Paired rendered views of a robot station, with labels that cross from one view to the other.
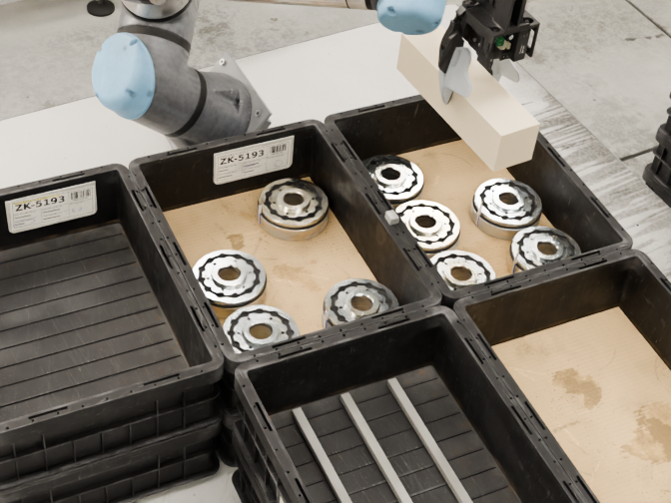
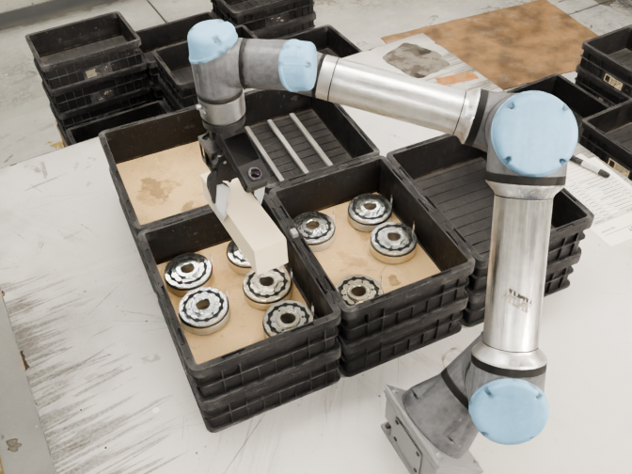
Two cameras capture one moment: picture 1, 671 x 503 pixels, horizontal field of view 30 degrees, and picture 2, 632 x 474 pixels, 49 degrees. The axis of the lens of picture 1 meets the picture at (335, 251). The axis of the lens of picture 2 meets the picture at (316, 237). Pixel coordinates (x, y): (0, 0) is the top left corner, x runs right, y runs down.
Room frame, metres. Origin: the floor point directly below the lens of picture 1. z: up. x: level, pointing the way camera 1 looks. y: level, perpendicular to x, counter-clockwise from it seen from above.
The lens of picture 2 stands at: (2.27, 0.09, 1.94)
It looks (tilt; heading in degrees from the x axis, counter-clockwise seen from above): 45 degrees down; 187
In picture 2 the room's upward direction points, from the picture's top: 2 degrees counter-clockwise
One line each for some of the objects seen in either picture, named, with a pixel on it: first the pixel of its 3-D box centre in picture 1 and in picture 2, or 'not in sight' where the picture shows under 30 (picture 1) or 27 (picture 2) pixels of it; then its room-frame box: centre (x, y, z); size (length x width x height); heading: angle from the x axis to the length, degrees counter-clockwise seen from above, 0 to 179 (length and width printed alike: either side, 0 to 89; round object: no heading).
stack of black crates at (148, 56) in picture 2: not in sight; (186, 70); (-0.39, -0.77, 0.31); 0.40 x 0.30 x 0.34; 124
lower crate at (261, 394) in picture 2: not in sight; (242, 323); (1.36, -0.18, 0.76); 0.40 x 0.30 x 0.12; 30
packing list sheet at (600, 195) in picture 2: not in sight; (599, 196); (0.83, 0.69, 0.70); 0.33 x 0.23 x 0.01; 34
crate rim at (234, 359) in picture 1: (279, 234); (366, 229); (1.21, 0.08, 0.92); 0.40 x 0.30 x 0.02; 30
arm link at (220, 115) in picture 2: not in sight; (220, 104); (1.34, -0.16, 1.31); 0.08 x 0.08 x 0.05
